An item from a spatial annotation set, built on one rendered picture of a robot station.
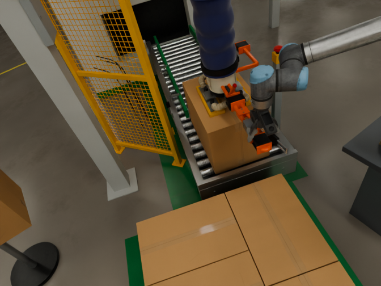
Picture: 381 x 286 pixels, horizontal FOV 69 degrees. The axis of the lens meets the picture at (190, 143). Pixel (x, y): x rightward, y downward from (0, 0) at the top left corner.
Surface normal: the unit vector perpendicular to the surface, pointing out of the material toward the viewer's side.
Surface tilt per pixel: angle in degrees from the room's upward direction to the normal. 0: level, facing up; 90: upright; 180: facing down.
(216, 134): 90
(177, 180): 0
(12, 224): 90
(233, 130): 90
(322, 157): 0
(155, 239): 0
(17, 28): 90
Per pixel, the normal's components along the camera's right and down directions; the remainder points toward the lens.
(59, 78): 0.26, 0.66
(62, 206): -0.18, -0.68
